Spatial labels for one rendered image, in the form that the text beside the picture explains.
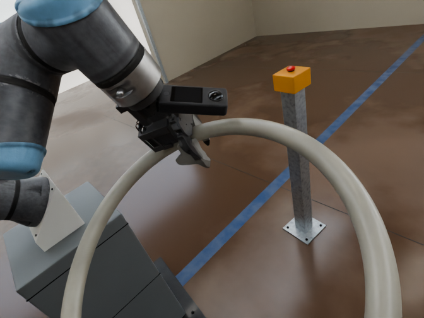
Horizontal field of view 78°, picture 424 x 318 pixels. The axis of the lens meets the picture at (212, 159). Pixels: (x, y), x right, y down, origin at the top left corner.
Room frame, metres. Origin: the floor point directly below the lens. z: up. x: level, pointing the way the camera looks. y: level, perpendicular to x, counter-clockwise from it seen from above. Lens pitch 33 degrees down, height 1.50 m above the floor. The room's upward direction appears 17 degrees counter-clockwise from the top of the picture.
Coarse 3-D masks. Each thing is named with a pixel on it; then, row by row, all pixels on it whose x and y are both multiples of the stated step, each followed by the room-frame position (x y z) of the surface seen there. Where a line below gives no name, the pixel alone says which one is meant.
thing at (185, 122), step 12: (156, 96) 0.40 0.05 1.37; (120, 108) 0.42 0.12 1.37; (132, 108) 0.40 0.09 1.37; (144, 108) 0.42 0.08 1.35; (156, 108) 0.42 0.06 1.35; (144, 120) 0.43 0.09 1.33; (156, 120) 0.43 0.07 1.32; (168, 120) 0.42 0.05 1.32; (180, 120) 0.42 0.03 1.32; (144, 132) 0.42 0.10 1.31; (156, 132) 0.42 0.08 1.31; (168, 132) 0.42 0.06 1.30; (156, 144) 0.43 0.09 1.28; (168, 144) 0.43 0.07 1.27
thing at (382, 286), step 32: (192, 128) 0.45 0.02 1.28; (224, 128) 0.41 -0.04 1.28; (256, 128) 0.37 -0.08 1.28; (288, 128) 0.34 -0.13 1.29; (160, 160) 0.46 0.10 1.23; (320, 160) 0.27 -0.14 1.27; (352, 192) 0.21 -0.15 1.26; (96, 224) 0.38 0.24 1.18; (384, 256) 0.14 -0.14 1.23; (384, 288) 0.11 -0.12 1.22
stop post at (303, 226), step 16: (288, 80) 1.07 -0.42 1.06; (304, 80) 1.08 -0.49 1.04; (288, 96) 1.10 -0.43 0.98; (304, 96) 1.11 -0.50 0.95; (288, 112) 1.11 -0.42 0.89; (304, 112) 1.10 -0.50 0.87; (304, 128) 1.10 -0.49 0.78; (288, 160) 1.14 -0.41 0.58; (304, 160) 1.09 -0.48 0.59; (304, 176) 1.09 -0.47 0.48; (304, 192) 1.08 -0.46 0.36; (304, 208) 1.08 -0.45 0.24; (288, 224) 1.18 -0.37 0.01; (304, 224) 1.07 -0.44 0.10; (320, 224) 1.10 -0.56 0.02; (304, 240) 1.02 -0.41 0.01
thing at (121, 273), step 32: (96, 192) 1.00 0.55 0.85; (128, 224) 0.81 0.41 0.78; (32, 256) 0.72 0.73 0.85; (64, 256) 0.67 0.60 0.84; (96, 256) 0.71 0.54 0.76; (128, 256) 0.76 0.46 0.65; (32, 288) 0.60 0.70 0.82; (64, 288) 0.63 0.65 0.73; (96, 288) 0.67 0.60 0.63; (128, 288) 0.72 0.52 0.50; (160, 288) 0.78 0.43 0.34
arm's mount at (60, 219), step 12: (60, 192) 0.81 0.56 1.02; (48, 204) 0.79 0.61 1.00; (60, 204) 0.80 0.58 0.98; (48, 216) 0.77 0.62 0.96; (60, 216) 0.78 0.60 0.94; (72, 216) 0.80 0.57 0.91; (36, 228) 0.77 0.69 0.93; (48, 228) 0.75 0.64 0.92; (60, 228) 0.77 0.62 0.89; (72, 228) 0.78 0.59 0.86; (36, 240) 0.72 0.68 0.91; (48, 240) 0.74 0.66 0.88; (60, 240) 0.75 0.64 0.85
